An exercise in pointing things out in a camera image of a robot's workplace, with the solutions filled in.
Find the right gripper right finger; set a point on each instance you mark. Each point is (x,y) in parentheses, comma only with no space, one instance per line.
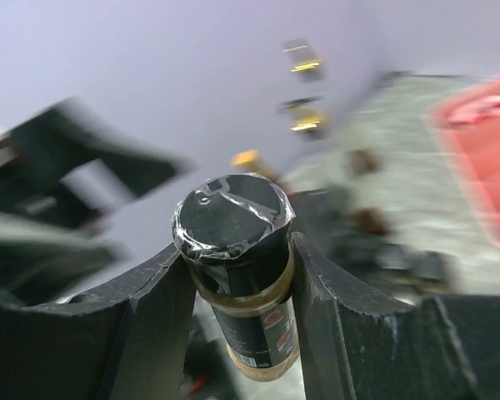
(358,343)

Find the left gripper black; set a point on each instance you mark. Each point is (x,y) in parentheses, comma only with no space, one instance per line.
(61,173)

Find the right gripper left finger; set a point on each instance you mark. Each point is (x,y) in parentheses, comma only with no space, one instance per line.
(125,339)

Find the dark spice jar black lid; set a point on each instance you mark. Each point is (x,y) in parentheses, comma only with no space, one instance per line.
(234,234)

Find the black cloth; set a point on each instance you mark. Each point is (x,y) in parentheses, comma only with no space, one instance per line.
(323,216)

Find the sauce bottle yellow cap left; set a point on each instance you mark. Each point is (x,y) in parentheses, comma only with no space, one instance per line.
(251,161)

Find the glass oil bottle gold spout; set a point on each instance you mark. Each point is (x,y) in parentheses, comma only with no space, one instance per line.
(307,119)

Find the pink divided organizer tray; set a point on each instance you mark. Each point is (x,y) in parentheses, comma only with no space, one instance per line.
(467,125)

